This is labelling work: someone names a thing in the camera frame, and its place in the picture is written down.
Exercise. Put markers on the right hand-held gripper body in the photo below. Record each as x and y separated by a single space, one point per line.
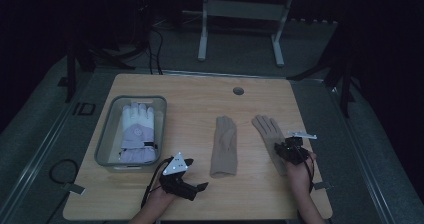
295 152

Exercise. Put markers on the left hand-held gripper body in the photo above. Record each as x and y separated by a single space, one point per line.
176 180

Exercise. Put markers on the beige knit glove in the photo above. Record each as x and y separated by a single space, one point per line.
225 147
266 130

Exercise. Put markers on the purple glove with white fingers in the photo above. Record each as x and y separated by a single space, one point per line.
138 134

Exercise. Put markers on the grey plastic bin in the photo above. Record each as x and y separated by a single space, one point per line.
110 140

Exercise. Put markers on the person's left hand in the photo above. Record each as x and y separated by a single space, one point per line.
161 197

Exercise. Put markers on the person's right hand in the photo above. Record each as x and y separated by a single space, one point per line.
298 177

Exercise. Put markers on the round grey table grommet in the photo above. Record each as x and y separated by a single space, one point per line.
238 91

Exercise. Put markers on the black tripod stand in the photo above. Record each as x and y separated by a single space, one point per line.
340 74
83 60

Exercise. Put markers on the dark equipment with red light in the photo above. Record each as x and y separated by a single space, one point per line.
143 14

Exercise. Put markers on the aluminium floor rail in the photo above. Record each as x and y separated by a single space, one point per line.
363 170
40 157

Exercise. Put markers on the black rectangular floor frame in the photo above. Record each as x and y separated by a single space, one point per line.
84 109

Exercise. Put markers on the white metal desk frame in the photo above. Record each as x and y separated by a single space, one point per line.
245 10

